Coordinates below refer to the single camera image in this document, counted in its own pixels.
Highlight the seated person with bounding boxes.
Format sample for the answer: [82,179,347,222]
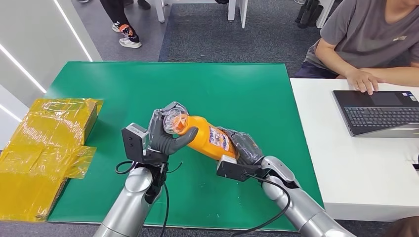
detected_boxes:
[293,0,419,95]

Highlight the green table mat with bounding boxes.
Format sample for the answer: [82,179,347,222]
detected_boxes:
[47,61,325,232]

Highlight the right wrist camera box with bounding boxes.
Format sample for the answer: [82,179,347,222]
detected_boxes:
[216,155,262,183]

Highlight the black boots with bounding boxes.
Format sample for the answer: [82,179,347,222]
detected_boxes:
[294,0,324,29]

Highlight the walking person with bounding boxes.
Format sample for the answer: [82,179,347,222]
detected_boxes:
[99,0,143,49]

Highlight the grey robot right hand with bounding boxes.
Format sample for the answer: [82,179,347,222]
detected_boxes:
[217,126,265,166]

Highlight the yellow taped cardboard box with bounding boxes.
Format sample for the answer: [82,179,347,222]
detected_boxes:
[0,98,104,223]

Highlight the dark grey laptop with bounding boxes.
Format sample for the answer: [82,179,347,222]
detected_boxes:
[332,90,419,138]

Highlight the person's right hand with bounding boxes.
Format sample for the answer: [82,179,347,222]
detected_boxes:
[345,69,386,95]

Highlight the white table frame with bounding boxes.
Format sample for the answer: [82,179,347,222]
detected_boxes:
[154,0,236,24]

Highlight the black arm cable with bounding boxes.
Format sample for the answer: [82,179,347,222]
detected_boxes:
[115,160,170,237]
[230,175,292,237]

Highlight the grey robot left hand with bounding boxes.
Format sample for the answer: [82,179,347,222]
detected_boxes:
[147,100,199,156]

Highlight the white table leg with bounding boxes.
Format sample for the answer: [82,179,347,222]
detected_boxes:
[316,0,335,29]
[238,0,249,29]

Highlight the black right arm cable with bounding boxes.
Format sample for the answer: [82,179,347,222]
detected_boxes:
[230,175,292,237]

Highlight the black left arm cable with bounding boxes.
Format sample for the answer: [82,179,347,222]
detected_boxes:
[115,160,170,237]

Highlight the white desk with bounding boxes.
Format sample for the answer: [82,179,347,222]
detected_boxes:
[290,78,419,222]

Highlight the orange plastic bottle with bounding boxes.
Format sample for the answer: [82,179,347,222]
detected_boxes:
[163,108,240,161]

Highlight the brown rounded object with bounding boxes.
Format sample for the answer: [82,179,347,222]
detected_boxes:
[383,216,419,237]

